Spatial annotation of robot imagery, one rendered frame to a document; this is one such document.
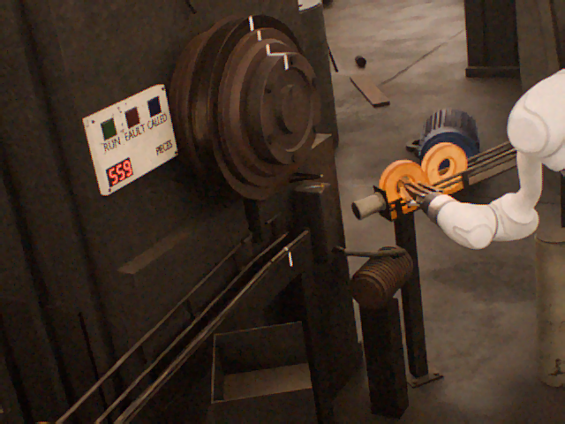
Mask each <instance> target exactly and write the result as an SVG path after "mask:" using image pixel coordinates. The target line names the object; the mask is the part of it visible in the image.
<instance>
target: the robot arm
mask: <svg viewBox="0 0 565 424"><path fill-rule="evenodd" d="M507 131H508V138H509V140H510V142H511V144H512V145H513V147H514V148H515V149H516V150H517V168H518V173H519V178H520V184H521V189H520V191H519V192H518V193H508V194H506V195H504V196H503V197H501V198H500V199H498V200H496V201H493V202H492V203H491V204H490V205H473V204H469V203H460V202H458V201H456V200H454V199H453V198H451V197H450V196H448V195H444V192H443V189H440V188H436V187H433V186H431V185H428V184H425V183H423V182H420V181H418V182H417V183H414V182H411V181H410V180H407V179H405V178H400V179H399V180H398V182H397V184H396V185H397V186H398V187H399V188H400V195H401V196H402V198H403V200H404V201H405V202H406V204H407V208H411V206H416V207H417V208H421V209H422V210H423V212H424V213H425V214H426V215H428V217H429V219H430V220H431V221H432V222H433V223H435V224H436V225H437V226H438V227H440V228H441V229H442V230H443V232H444V233H445V234H446V235H447V236H448V237H449V238H451V239H452V240H454V241H455V242H456V243H457V244H459V245H461V246H465V247H467V248H470V249H482V248H484V247H486V246H488V245H489V244H490V242H491V241H510V240H516V239H522V238H525V237H527V236H529V235H530V234H532V233H533V232H534V231H535V230H536V228H537V226H538V223H539V217H538V214H537V212H536V211H535V209H534V206H535V205H536V203H537V201H538V200H539V196H540V194H541V189H542V163H543V164H544V165H546V166H547V167H548V168H549V169H551V170H555V171H560V172H561V174H562V175H563V176H564V177H565V68H564V69H563V70H561V71H559V72H557V73H556V74H555V75H553V76H551V77H550V78H548V79H544V80H542V81H541V82H539V83H538V84H537V85H536V86H534V87H533V88H532V89H530V90H529V91H528V92H527V93H526V94H525V95H523V96H522V97H521V98H520V99H519V101H518V102H517V103H516V105H515V107H514V108H513V110H512V111H511V113H510V116H509V119H508V127H507ZM421 186H422V187H421ZM414 200H415V201H414Z"/></svg>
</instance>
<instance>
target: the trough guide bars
mask: <svg viewBox="0 0 565 424"><path fill-rule="evenodd" d="M508 145H511V147H508V148H505V149H503V150H501V151H498V152H496V153H494V154H491V155H489V156H486V157H484V158H482V159H479V160H477V161H476V162H473V163H470V164H467V169H466V170H462V171H460V172H458V173H456V174H454V175H452V176H449V177H447V178H444V179H442V180H440V181H437V182H435V183H433V184H431V185H430V186H433V187H435V186H438V185H440V184H443V183H445V182H447V181H449V180H451V179H453V178H457V177H459V176H461V177H460V178H458V179H456V180H454V181H451V182H449V183H447V184H446V185H442V186H440V187H437V188H440V189H445V188H447V187H449V186H452V185H454V184H457V183H459V182H461V181H462V184H463V190H466V189H468V188H470V185H469V178H471V177H473V176H475V175H478V174H479V173H481V172H484V171H486V170H490V169H492V168H493V167H495V166H498V165H500V164H502V163H505V162H507V161H510V160H512V159H514V158H517V150H516V149H515V148H514V147H513V145H512V144H511V142H510V141H508V142H505V143H503V144H501V145H499V146H497V147H495V148H491V149H489V150H487V151H485V152H483V153H480V154H478V155H475V156H473V157H470V158H468V159H467V163H468V162H471V161H473V160H475V159H478V158H480V157H481V156H484V155H487V154H490V153H492V152H493V151H496V150H498V149H500V148H504V147H506V146H508ZM510 154H512V156H509V157H507V158H505V159H502V160H500V161H499V162H496V163H493V164H491V165H488V166H486V167H485V168H482V169H480V170H476V169H477V168H479V167H482V166H484V165H486V164H489V163H491V162H494V161H496V160H498V159H501V158H502V157H504V156H507V155H510ZM449 167H450V166H449ZM449 167H447V168H445V169H443V170H439V171H438V174H439V175H440V174H442V173H444V172H447V171H448V170H449ZM472 170H476V171H474V172H472V173H470V174H468V172H470V171H472ZM401 201H403V198H402V197H401V198H398V199H396V200H394V201H391V202H389V203H388V205H389V209H390V212H392V211H394V210H395V212H396V216H397V219H400V218H402V217H403V208H402V207H404V206H406V205H407V204H406V202H403V203H401ZM392 205H395V206H394V207H390V206H392Z"/></svg>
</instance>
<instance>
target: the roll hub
mask: <svg viewBox="0 0 565 424"><path fill-rule="evenodd" d="M273 54H284V55H268V56H266V57H265V58H264V59H263V60H262V61H261V62H260V63H259V64H258V66H257V68H256V69H255V71H254V73H253V75H252V78H251V81H250V84H249V87H248V91H247V97H246V105H245V117H246V125H247V131H248V134H249V137H250V140H251V143H252V145H253V147H254V149H255V151H256V153H257V154H258V155H259V157H260V158H261V159H262V160H264V161H265V162H267V163H271V164H281V165H293V164H296V163H299V162H300V161H301V160H302V159H304V157H305V156H306V155H307V154H308V152H309V151H310V149H311V147H312V145H313V143H314V140H315V138H316V134H317V133H316V134H314V133H313V126H314V125H319V122H320V90H319V85H318V86H317V87H314V86H313V84H312V80H313V78H314V77H316V76H315V73H314V71H313V68H312V67H311V66H310V64H309V63H308V61H307V60H306V59H305V58H304V57H302V56H301V55H299V54H298V53H293V52H287V53H273ZM285 55H286V57H287V63H288V69H286V68H285V62H284V56H285ZM292 55H295V56H296V58H297V63H296V64H294V65H291V64H290V56H292ZM268 83H273V85H274V92H272V93H268V92H267V84H268ZM271 133H273V134H274V136H275V143H273V144H269V142H268V141H267V139H268V135H269V134H271ZM294 153H298V161H297V162H296V163H294V162H292V160H291V157H292V155H293V154H294Z"/></svg>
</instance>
